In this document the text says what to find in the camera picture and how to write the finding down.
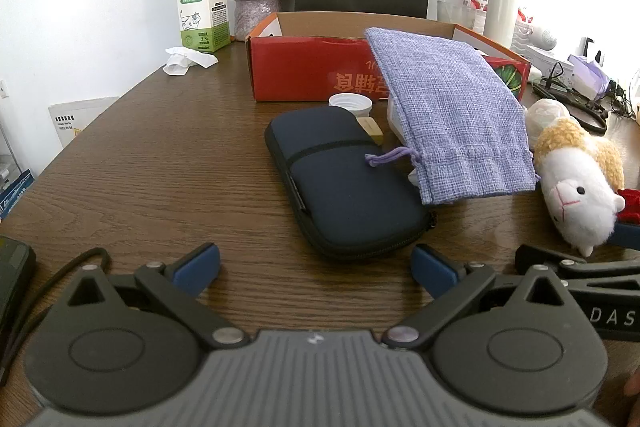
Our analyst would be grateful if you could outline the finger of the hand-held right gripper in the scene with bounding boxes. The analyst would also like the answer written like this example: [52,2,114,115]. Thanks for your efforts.
[611,223,640,252]
[515,244,640,280]

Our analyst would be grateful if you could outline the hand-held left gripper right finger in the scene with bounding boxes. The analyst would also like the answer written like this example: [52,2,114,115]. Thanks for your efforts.
[382,243,576,350]

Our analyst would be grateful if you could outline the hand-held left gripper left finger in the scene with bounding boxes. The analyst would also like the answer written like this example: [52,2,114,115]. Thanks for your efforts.
[66,243,249,350]

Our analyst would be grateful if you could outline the red fabric rose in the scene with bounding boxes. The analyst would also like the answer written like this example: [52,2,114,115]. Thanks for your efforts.
[615,188,640,224]

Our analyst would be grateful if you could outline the plush sheep toy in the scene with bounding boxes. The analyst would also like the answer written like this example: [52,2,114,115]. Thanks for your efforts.
[532,117,627,258]

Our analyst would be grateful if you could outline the dark blue zip case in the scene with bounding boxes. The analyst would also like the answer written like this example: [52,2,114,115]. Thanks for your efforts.
[264,108,433,264]

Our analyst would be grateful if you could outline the white plastic bag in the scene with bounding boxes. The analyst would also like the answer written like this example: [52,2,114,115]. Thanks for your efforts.
[525,99,569,142]

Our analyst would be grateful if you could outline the beige charger cube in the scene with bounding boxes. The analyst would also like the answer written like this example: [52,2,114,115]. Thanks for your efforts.
[356,117,385,144]

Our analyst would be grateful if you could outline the purple drawstring pouch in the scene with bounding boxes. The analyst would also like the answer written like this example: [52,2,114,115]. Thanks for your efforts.
[364,27,538,206]

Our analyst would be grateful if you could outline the white plastic container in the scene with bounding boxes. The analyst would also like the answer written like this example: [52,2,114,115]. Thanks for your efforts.
[387,99,423,185]

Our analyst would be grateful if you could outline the white bottle cap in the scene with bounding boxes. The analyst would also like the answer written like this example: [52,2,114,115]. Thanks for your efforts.
[328,93,373,118]

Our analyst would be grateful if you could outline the red cardboard box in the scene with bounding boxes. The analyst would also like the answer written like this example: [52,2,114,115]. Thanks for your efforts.
[245,11,532,105]

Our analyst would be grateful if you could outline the wooden desktop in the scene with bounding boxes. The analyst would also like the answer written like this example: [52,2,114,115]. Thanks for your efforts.
[0,39,640,427]

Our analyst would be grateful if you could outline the black neckband earphones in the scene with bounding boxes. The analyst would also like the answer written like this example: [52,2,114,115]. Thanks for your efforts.
[532,62,608,135]

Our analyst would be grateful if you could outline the purple tissue pack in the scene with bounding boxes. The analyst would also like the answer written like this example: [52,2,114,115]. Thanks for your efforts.
[567,54,611,100]

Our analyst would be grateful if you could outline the flat white box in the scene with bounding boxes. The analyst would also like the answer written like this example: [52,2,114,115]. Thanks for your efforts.
[525,44,576,82]

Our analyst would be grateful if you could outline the blue and white box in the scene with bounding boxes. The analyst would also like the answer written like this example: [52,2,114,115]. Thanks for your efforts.
[0,169,36,208]

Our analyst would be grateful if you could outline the crumpled white tissue paper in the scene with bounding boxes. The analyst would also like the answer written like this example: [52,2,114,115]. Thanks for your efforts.
[162,47,219,78]

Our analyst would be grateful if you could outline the round white speaker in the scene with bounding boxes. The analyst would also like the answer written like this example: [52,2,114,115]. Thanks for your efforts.
[527,27,558,50]

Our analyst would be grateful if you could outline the clear drinking glass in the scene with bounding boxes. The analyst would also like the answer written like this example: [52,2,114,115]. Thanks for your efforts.
[435,0,468,26]

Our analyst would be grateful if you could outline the white thermos bottle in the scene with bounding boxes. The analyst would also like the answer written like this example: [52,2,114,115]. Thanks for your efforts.
[482,0,521,50]

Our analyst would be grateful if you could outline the tangle of thin cables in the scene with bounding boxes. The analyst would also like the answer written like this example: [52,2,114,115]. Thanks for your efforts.
[607,77,640,120]

